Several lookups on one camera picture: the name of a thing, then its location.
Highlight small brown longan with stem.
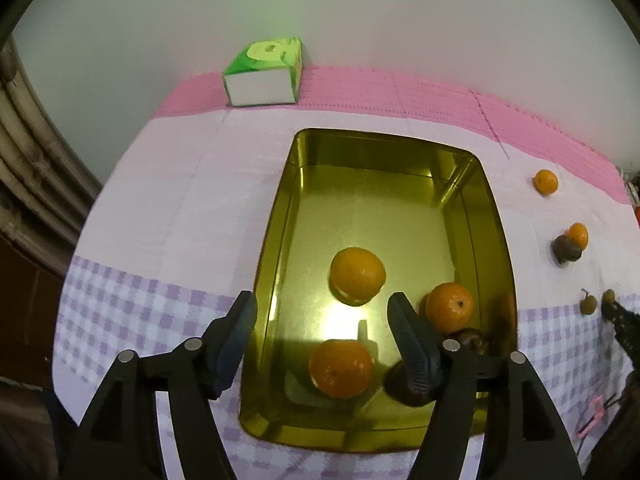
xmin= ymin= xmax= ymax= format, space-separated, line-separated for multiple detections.
xmin=579 ymin=288 xmax=598 ymax=315

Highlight small orange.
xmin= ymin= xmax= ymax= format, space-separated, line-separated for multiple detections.
xmin=566 ymin=222 xmax=589 ymax=250
xmin=533 ymin=169 xmax=559 ymax=196

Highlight dark brown mangosteen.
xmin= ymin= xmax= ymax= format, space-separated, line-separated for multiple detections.
xmin=383 ymin=328 xmax=488 ymax=408

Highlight pink clip object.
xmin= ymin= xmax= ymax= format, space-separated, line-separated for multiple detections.
xmin=577 ymin=396 xmax=605 ymax=439

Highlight orange mandarin right in tin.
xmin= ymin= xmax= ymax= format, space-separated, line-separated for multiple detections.
xmin=424 ymin=282 xmax=476 ymax=334

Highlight orange mandarin in tin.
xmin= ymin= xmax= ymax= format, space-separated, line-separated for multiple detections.
xmin=329 ymin=247 xmax=386 ymax=306
xmin=424 ymin=282 xmax=476 ymax=334
xmin=308 ymin=339 xmax=374 ymax=400

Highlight orange mandarin lower in tin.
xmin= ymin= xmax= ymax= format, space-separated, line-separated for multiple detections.
xmin=308 ymin=339 xmax=374 ymax=400

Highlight pink purple checked tablecloth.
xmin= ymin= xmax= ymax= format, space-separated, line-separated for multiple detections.
xmin=53 ymin=67 xmax=639 ymax=479

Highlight orange mandarin upper in tin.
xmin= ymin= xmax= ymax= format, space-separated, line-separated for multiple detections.
xmin=329 ymin=247 xmax=386 ymax=306

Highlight bamboo pattern curtain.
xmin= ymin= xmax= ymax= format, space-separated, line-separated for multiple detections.
xmin=0 ymin=39 xmax=101 ymax=276

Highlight gold metal toffee tin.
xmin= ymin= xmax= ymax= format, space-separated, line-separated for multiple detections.
xmin=239 ymin=129 xmax=516 ymax=453

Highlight green white tissue box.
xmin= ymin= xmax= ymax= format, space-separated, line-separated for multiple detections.
xmin=222 ymin=37 xmax=303 ymax=107

